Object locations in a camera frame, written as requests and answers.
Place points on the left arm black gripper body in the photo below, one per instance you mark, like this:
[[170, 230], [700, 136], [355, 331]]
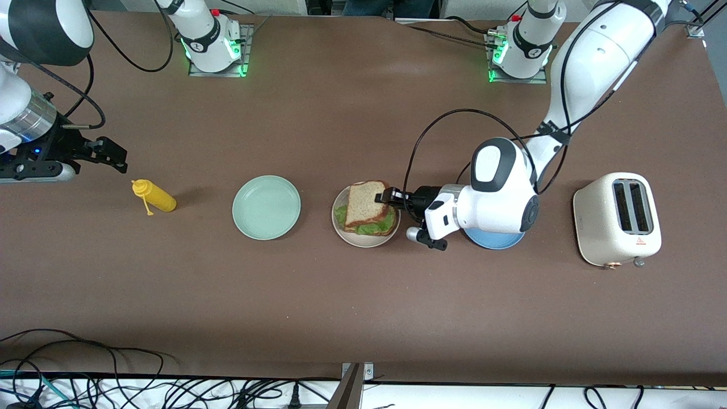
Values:
[[422, 198]]

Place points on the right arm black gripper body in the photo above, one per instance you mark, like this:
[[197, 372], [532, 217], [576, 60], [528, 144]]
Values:
[[59, 147]]

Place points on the brown toasted bread slice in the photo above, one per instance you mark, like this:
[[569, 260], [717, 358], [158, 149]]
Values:
[[363, 204], [386, 230]]

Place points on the green lettuce leaf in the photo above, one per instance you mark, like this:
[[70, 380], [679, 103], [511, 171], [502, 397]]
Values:
[[375, 228]]

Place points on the yellow mustard squeeze bottle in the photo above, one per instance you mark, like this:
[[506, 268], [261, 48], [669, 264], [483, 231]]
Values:
[[159, 199]]

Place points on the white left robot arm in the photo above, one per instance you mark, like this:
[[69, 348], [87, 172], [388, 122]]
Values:
[[585, 68]]

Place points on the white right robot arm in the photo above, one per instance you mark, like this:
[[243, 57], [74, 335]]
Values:
[[40, 34]]

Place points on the beige round plate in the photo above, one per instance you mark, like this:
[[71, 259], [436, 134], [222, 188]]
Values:
[[363, 241]]

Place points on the blue round plate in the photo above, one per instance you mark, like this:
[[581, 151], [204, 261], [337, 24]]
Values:
[[494, 241]]

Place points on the mint green round plate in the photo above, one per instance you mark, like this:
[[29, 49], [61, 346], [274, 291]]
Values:
[[267, 208]]

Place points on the white two-slot toaster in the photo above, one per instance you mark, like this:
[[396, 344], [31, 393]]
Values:
[[596, 227]]

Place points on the person in blue jeans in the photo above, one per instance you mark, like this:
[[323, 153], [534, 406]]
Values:
[[392, 7]]

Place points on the grey metal beam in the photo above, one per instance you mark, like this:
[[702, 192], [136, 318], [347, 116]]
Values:
[[349, 395]]

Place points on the black power plug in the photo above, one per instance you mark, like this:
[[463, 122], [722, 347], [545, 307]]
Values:
[[295, 400]]

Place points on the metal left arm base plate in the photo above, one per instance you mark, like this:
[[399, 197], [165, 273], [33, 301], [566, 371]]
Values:
[[500, 80]]

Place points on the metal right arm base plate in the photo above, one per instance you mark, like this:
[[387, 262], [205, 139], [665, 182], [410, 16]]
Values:
[[248, 45]]

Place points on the small metal bracket plate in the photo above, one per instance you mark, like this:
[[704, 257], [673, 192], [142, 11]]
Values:
[[368, 372]]

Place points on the short aluminium frame profile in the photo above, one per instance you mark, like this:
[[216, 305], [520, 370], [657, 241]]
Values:
[[694, 28]]

